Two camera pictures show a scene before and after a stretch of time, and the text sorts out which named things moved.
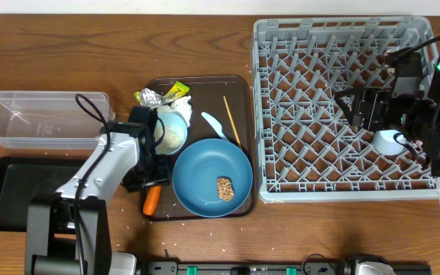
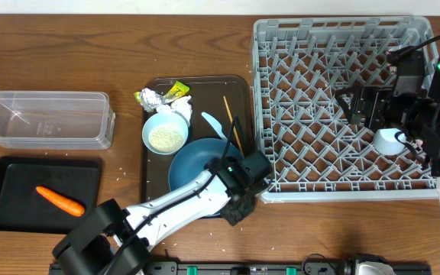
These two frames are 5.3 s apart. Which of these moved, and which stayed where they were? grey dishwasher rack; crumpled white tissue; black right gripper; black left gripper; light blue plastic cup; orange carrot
Moved: orange carrot; black left gripper
Stayed: black right gripper; light blue plastic cup; grey dishwasher rack; crumpled white tissue
